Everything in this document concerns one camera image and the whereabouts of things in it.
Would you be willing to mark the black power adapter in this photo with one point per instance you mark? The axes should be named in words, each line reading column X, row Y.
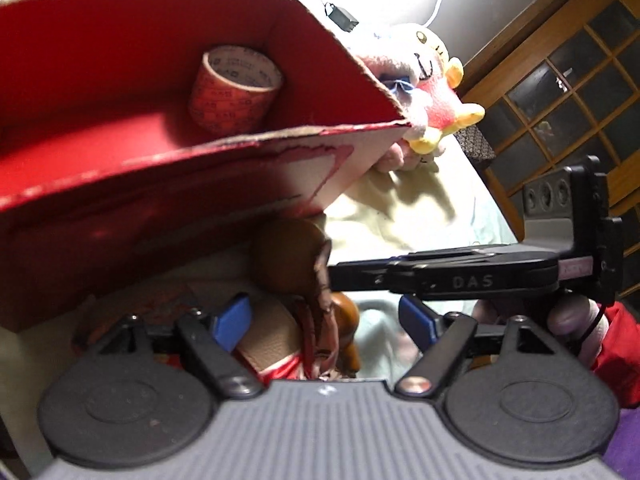
column 340, row 17

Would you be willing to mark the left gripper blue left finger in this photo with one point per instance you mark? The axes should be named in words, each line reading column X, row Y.
column 207, row 341

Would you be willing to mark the packing tape roll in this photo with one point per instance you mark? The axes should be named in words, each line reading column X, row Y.
column 234, row 90

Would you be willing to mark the red tassel ornament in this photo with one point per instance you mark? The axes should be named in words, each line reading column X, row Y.
column 322, row 330

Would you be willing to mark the red cardboard box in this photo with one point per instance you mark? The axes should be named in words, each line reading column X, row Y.
column 105, row 176

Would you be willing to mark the brown wooden gourd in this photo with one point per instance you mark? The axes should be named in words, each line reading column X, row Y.
column 290, row 259

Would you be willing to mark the person right hand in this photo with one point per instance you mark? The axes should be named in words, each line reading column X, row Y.
column 568, row 317

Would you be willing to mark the yellow bear plush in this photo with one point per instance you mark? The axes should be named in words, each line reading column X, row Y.
column 447, row 114

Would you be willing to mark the wooden lattice door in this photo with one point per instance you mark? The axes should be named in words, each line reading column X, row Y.
column 570, row 89

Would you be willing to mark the red envelope packet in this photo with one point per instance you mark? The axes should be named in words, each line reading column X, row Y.
column 271, row 348

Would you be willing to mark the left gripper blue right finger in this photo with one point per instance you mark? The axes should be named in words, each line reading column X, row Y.
column 442, row 340

